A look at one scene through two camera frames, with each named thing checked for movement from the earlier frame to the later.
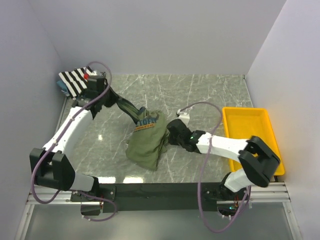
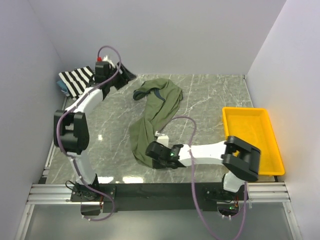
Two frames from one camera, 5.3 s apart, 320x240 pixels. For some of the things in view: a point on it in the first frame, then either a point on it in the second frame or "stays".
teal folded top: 62,85 stays
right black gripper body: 176,141 → 160,164
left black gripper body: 109,99 → 113,71
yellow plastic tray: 243,123 stays
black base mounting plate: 156,197 stays
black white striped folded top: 75,80 stays
